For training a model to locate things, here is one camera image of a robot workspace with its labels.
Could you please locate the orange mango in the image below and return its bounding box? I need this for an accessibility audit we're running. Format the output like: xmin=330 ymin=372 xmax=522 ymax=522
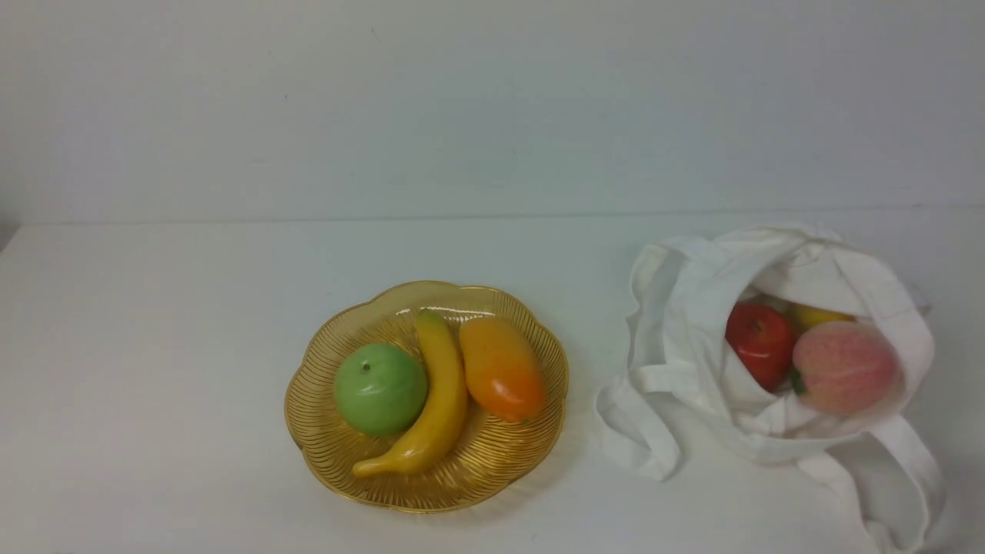
xmin=459 ymin=318 xmax=546 ymax=423

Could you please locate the amber ribbed glass plate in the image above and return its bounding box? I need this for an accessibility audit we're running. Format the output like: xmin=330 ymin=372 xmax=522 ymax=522
xmin=285 ymin=281 xmax=569 ymax=513

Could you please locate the green apple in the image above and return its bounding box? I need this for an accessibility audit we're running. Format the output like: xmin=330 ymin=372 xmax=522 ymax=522
xmin=333 ymin=343 xmax=429 ymax=437

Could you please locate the pink peach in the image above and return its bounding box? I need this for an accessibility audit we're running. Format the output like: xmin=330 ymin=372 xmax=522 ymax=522
xmin=791 ymin=320 xmax=901 ymax=418

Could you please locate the red apple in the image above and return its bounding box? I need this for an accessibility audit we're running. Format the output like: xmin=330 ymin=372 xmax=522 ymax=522
xmin=725 ymin=302 xmax=797 ymax=393

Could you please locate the yellow lemon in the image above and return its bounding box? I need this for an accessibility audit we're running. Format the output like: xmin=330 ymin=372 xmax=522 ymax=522
xmin=788 ymin=302 xmax=856 ymax=334

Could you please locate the yellow banana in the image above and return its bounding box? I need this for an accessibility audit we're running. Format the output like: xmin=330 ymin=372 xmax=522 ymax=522
xmin=352 ymin=309 xmax=469 ymax=479

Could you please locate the white cloth tote bag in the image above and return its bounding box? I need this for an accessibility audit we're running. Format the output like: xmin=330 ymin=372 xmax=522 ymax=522
xmin=593 ymin=224 xmax=946 ymax=553

